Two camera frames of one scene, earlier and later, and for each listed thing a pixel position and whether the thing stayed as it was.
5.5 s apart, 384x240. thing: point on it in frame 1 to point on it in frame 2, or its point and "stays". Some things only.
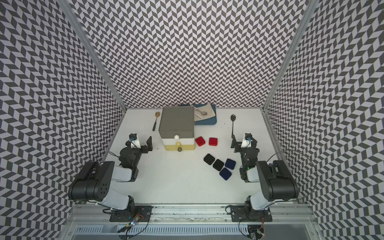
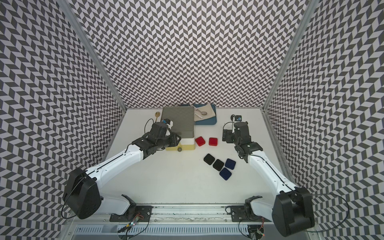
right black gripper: [237, 145] to [227, 136]
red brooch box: [213, 141] stays
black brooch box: [209, 159] stays
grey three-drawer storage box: [176, 128] stays
